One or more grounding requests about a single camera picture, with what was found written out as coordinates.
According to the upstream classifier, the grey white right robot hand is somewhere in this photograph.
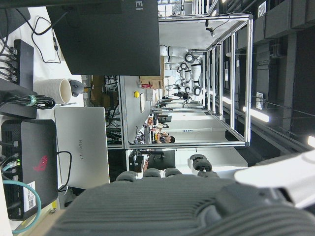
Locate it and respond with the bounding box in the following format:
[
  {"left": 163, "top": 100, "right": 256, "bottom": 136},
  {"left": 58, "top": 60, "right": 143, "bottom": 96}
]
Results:
[{"left": 49, "top": 149, "right": 315, "bottom": 236}]

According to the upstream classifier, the white textured cup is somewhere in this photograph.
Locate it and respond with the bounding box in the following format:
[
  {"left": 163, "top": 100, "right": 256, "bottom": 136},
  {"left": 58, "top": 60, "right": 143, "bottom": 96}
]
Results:
[{"left": 33, "top": 78, "right": 72, "bottom": 104}]

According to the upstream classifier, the seated person with glasses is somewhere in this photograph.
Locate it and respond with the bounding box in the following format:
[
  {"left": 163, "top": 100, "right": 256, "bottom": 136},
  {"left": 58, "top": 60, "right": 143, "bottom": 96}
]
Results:
[{"left": 155, "top": 131, "right": 176, "bottom": 145}]

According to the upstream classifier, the silver Huawei laptop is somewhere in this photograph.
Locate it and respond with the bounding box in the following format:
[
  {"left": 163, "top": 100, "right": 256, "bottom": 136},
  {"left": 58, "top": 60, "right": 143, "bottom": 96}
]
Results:
[{"left": 54, "top": 107, "right": 110, "bottom": 190}]

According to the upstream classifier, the brown cardboard box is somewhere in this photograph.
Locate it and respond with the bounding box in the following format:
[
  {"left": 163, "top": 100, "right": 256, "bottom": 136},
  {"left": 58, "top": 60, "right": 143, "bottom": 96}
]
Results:
[{"left": 139, "top": 75, "right": 165, "bottom": 89}]

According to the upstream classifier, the black ROG mini computer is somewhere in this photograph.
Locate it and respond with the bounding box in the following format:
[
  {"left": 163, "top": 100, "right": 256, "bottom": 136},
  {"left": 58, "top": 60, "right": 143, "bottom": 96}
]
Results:
[{"left": 0, "top": 119, "right": 59, "bottom": 220}]

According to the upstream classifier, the black computer mouse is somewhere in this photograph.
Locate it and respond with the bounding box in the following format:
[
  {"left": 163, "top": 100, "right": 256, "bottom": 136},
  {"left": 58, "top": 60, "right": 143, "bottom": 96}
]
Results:
[{"left": 68, "top": 79, "right": 85, "bottom": 97}]

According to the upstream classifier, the black power brick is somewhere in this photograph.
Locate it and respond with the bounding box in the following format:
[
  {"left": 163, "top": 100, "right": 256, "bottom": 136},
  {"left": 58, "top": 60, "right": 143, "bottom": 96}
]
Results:
[{"left": 0, "top": 89, "right": 38, "bottom": 119}]

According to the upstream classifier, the black computer monitor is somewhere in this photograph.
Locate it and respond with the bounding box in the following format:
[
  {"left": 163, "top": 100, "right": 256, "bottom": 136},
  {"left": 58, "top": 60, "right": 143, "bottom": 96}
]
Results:
[{"left": 46, "top": 0, "right": 161, "bottom": 76}]

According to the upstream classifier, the black docking hub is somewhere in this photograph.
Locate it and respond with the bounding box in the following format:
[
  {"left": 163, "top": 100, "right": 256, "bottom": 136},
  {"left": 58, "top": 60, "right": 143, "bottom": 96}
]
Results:
[{"left": 13, "top": 39, "right": 34, "bottom": 89}]

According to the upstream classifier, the teal ethernet cable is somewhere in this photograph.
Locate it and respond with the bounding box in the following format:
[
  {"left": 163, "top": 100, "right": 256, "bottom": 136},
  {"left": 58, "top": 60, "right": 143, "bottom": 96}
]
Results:
[{"left": 1, "top": 161, "right": 42, "bottom": 234}]

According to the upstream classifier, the large aluminium frame cage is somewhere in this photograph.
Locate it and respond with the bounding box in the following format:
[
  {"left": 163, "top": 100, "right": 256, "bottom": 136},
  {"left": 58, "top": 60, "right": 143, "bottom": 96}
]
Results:
[{"left": 118, "top": 13, "right": 254, "bottom": 150}]

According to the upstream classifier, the black cable bundle teal tie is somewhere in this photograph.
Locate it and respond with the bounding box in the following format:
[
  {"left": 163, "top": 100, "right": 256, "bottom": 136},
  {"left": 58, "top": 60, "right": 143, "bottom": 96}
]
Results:
[{"left": 0, "top": 94, "right": 56, "bottom": 110}]

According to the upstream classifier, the thin black monitor cable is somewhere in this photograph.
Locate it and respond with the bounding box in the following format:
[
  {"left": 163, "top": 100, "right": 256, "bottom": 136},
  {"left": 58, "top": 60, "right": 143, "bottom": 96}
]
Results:
[{"left": 14, "top": 8, "right": 67, "bottom": 64}]

